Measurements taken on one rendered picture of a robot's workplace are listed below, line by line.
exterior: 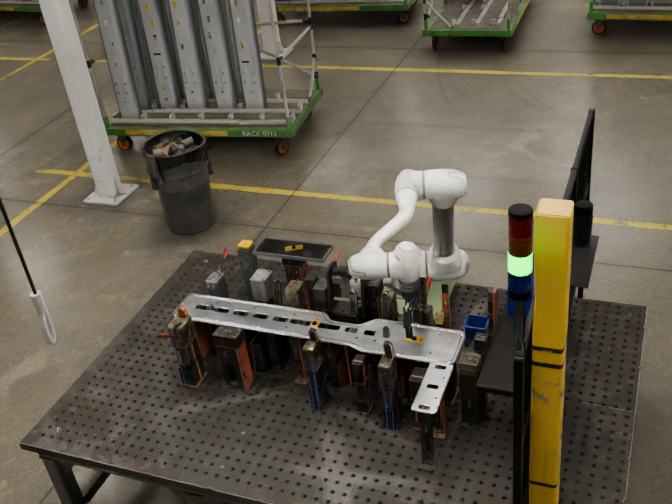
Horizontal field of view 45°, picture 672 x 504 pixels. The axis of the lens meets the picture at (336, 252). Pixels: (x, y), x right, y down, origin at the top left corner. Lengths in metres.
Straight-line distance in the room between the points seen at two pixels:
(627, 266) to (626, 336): 1.76
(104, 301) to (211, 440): 2.55
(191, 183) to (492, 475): 3.72
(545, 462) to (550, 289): 0.75
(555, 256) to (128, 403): 2.26
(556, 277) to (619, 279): 3.14
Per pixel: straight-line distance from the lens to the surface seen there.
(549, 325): 2.65
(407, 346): 3.51
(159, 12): 7.98
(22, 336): 5.99
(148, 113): 8.27
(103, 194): 7.42
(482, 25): 9.50
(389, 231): 3.45
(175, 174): 6.26
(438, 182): 3.68
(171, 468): 3.63
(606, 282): 5.62
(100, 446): 3.85
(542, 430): 2.95
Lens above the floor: 3.24
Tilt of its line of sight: 33 degrees down
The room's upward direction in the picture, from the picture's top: 8 degrees counter-clockwise
